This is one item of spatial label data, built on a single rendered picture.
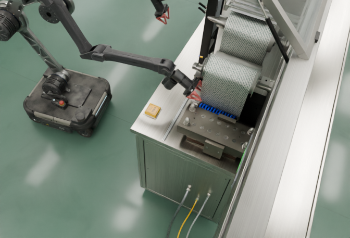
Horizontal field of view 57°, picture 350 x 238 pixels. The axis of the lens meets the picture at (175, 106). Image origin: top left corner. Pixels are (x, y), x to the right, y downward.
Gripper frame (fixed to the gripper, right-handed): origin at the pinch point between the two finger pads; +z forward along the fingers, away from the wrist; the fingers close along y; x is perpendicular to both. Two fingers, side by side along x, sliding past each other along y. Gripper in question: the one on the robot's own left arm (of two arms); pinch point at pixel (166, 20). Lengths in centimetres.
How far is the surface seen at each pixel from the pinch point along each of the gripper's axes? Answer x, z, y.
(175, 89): -10.0, 22.5, -42.7
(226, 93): -50, 14, -59
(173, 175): -3, 59, -82
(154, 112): -6, 17, -65
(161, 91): -3, 19, -47
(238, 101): -54, 19, -60
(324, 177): -76, 164, -21
